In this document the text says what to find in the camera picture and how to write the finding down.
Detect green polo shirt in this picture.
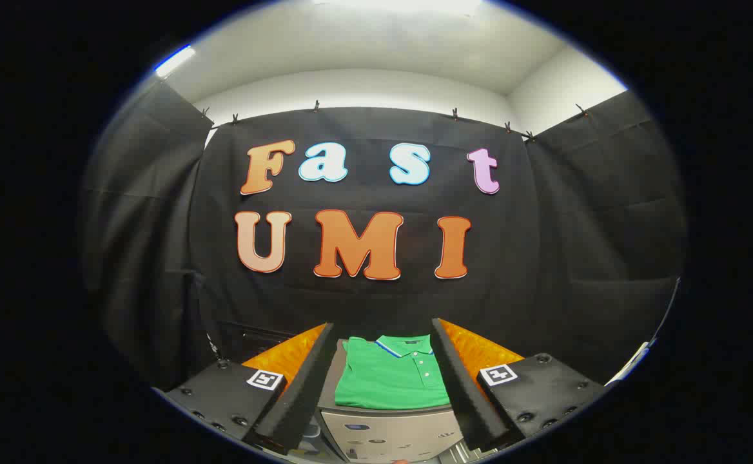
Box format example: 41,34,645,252
335,334,452,411

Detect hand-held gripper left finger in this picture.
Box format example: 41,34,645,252
162,322,337,455

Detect ceiling light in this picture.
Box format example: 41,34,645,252
154,44,197,79

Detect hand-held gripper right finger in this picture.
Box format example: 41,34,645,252
431,317,611,453

